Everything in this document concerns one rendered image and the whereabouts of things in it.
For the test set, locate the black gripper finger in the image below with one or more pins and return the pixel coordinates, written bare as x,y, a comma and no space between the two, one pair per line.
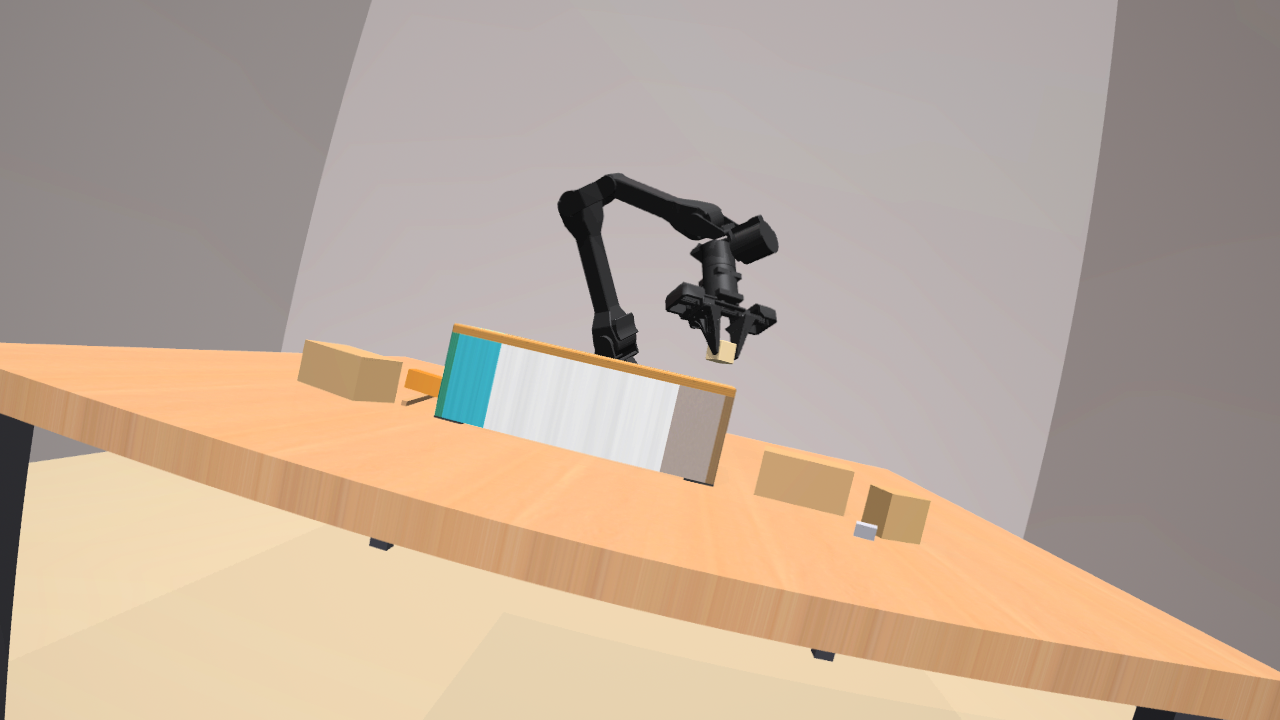
739,330
708,318

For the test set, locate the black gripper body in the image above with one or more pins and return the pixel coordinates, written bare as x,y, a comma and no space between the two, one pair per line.
720,288

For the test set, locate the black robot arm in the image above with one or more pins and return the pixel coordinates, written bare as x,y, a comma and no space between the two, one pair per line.
614,331

